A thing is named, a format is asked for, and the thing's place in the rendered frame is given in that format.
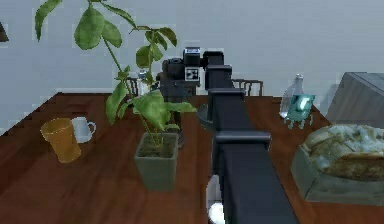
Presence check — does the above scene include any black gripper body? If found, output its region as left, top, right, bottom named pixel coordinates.
left=155, top=57, right=202, bottom=104

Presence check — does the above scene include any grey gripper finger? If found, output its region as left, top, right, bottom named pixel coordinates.
left=172, top=101, right=187, bottom=150

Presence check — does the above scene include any dark grey bowl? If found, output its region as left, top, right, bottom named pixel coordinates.
left=196, top=103, right=216, bottom=133

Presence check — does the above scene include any small clear glass shaker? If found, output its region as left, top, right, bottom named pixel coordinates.
left=137, top=69, right=151, bottom=97

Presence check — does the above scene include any green house plant grey pot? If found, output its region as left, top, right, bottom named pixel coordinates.
left=34, top=0, right=198, bottom=192

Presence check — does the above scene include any dark wooden chair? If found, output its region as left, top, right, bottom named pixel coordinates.
left=231, top=78, right=265, bottom=98
left=125, top=76, right=140, bottom=98

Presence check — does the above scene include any white round object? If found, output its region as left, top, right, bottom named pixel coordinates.
left=205, top=174, right=226, bottom=224

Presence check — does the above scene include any white mug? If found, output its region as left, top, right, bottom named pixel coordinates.
left=70, top=116, right=98, bottom=145

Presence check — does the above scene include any clear glass bottle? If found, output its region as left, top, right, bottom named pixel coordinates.
left=279, top=73, right=306, bottom=120

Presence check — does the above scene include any orange translucent cup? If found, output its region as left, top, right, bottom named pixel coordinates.
left=39, top=117, right=83, bottom=165

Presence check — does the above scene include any teal small figurine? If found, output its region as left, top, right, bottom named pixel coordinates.
left=283, top=93, right=317, bottom=131

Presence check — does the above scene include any brown bread loaf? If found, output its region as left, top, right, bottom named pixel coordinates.
left=300, top=123, right=384, bottom=183

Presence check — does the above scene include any grey box cabinet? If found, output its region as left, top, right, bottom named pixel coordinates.
left=325, top=71, right=384, bottom=130

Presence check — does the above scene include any dark wall object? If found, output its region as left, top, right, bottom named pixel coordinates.
left=0, top=21, right=10, bottom=43

